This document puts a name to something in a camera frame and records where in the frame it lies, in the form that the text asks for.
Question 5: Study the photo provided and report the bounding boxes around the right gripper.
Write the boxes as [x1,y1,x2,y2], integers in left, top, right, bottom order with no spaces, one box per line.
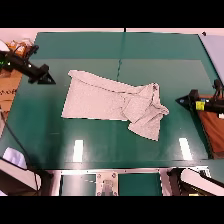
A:
[186,88,202,110]

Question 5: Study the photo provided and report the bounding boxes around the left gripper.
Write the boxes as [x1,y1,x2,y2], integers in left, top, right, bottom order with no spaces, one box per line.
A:
[27,64,51,84]

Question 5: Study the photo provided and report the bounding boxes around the grey shirt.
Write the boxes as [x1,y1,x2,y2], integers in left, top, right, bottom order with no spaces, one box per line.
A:
[61,69,170,142]

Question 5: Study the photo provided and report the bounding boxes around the brown cardboard box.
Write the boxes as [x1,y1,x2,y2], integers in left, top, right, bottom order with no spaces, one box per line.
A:
[0,67,24,113]

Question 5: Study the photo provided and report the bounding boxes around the brown garment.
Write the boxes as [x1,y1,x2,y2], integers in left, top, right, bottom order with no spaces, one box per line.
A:
[196,94,224,160]

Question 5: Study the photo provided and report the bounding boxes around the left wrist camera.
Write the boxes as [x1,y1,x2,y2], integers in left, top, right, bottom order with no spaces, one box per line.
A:
[23,44,41,58]

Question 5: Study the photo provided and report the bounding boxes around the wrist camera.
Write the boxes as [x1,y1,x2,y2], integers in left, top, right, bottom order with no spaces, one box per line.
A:
[23,44,41,58]
[212,78,224,98]

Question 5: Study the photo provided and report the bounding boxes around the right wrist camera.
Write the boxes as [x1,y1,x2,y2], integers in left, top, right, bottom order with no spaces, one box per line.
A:
[212,78,224,98]

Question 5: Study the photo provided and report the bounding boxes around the silver frame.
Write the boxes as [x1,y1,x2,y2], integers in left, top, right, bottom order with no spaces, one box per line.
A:
[46,167,214,197]

